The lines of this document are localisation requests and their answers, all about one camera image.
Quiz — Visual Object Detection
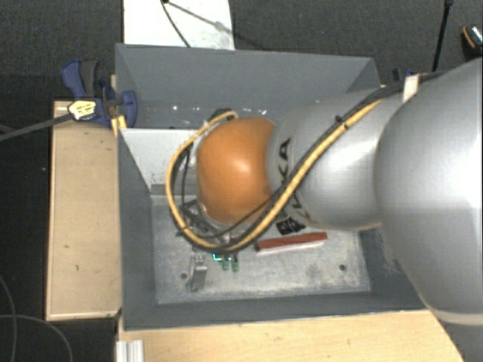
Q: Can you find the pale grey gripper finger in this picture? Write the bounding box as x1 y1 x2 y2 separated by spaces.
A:
195 263 209 292
186 254 198 293

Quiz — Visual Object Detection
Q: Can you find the black cylinder on white bracket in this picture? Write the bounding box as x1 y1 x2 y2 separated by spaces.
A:
275 215 307 238

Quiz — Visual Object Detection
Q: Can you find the red-brown flat block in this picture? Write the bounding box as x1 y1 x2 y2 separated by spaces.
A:
254 232 329 257

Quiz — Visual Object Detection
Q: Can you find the grey metal bin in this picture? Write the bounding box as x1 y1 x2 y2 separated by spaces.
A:
114 42 429 330

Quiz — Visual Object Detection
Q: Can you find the pale wood board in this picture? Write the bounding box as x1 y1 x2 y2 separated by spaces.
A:
45 100 123 322

